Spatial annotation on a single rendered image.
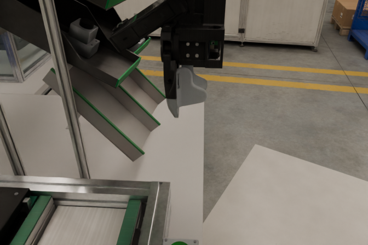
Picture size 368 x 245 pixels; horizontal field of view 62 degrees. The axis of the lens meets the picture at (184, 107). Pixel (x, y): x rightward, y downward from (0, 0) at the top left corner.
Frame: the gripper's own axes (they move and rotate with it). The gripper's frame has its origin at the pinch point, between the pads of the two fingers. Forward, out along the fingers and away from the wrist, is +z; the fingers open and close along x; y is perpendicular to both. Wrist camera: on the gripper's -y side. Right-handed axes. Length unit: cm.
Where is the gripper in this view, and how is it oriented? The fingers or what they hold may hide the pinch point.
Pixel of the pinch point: (172, 109)
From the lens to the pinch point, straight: 47.9
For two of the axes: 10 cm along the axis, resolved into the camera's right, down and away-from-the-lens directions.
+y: 10.0, 0.3, -0.5
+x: 0.6, -5.1, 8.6
